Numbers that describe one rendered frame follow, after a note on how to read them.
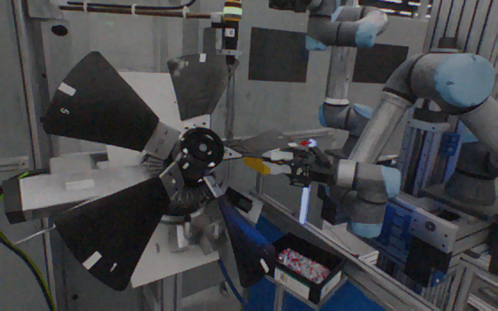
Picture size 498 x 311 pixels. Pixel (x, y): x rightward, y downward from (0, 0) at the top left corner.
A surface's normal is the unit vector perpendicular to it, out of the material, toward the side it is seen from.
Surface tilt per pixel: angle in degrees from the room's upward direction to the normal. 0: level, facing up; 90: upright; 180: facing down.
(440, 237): 90
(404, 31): 90
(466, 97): 86
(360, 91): 90
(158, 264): 50
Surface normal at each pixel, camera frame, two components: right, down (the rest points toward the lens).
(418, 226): -0.85, 0.08
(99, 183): 0.49, -0.40
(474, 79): 0.18, 0.22
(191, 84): -0.22, -0.40
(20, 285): 0.57, 0.28
